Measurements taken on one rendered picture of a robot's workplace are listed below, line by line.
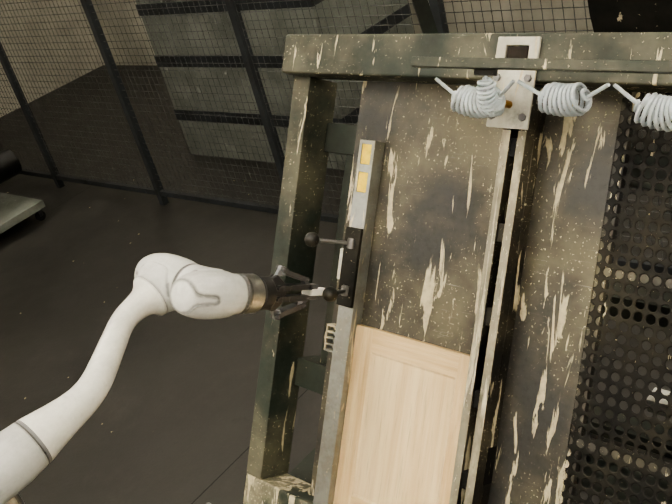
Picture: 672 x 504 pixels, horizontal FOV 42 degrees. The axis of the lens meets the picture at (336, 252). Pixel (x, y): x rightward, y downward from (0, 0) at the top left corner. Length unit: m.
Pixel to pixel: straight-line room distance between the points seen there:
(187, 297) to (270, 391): 0.66
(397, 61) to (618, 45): 0.54
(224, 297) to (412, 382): 0.54
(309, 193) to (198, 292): 0.65
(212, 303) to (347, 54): 0.73
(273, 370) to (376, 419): 0.35
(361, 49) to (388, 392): 0.84
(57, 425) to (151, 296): 0.38
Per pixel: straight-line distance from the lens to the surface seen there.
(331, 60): 2.23
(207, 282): 1.83
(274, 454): 2.49
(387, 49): 2.12
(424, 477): 2.15
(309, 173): 2.36
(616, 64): 1.62
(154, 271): 1.95
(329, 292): 2.09
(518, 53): 1.90
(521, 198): 1.91
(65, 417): 1.73
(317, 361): 2.42
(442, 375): 2.08
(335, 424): 2.27
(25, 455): 1.70
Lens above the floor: 2.53
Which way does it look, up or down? 29 degrees down
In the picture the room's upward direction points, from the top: 16 degrees counter-clockwise
